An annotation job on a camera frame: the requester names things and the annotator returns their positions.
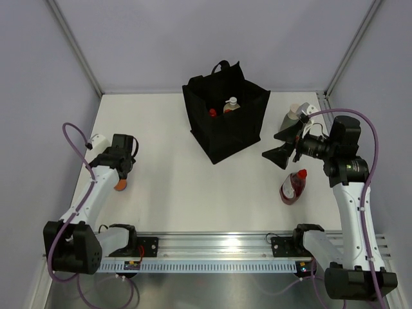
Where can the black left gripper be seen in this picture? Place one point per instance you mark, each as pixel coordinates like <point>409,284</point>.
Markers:
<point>132,161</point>

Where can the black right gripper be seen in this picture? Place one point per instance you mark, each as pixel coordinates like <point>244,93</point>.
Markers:
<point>280,156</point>

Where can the orange bottle blue cap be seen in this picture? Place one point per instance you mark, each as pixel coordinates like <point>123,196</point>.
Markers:
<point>121,185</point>

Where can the green bottle beige pump cap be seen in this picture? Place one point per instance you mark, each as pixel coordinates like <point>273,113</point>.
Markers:
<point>290,118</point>

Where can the dark red soap bottle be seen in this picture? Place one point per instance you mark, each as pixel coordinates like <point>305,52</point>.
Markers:
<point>293,187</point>

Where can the cream lotion bottle white cap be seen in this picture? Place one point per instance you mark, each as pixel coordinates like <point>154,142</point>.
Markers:
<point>231,104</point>

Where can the yellow soap bottle red cap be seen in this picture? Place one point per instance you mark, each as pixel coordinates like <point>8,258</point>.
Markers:
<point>212,112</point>

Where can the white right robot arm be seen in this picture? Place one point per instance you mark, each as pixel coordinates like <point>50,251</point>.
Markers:
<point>357,272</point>

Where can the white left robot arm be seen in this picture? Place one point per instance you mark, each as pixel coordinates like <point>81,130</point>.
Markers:
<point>82,215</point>

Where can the black canvas bag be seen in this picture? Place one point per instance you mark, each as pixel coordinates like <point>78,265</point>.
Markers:
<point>227,133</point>

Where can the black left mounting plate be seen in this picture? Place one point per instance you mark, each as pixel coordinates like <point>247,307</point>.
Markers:
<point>146,245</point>

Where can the black mounting plate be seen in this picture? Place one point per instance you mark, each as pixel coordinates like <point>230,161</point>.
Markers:
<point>284,247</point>
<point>146,245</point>

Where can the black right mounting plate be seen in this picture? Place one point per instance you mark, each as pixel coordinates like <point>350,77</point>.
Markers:
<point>284,247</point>

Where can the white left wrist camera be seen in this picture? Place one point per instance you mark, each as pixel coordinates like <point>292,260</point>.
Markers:
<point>97,143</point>

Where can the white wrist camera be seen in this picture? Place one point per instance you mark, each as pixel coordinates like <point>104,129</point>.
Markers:
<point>97,143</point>
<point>304,112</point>

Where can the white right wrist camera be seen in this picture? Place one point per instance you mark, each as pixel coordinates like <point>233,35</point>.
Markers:
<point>304,112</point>

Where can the aluminium frame rail right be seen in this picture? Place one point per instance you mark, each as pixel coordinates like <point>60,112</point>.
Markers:
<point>323,96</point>

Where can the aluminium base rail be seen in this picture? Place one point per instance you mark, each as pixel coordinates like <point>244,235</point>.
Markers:
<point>212,246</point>

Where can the white slotted cable duct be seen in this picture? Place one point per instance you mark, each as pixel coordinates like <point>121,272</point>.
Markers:
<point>198,267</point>

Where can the aluminium frame post left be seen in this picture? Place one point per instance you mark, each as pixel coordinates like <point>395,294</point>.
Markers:
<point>62,23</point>

